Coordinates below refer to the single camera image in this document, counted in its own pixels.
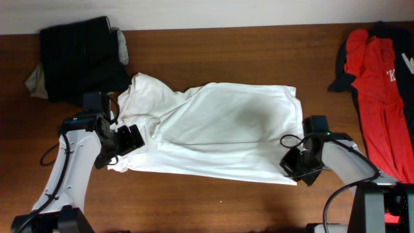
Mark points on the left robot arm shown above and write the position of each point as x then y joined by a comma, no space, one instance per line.
86,142

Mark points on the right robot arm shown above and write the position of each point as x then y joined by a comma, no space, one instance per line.
381,203

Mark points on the red t-shirt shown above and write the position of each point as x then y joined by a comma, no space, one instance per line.
381,109

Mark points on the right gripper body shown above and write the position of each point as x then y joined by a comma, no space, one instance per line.
292,164

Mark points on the black garment with white letters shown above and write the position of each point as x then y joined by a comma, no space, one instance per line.
403,46

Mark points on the black folded garment stack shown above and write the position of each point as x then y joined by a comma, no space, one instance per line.
81,57

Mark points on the white robot print t-shirt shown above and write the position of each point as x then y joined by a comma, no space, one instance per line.
221,130

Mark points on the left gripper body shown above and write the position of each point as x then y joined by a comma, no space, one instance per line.
131,139

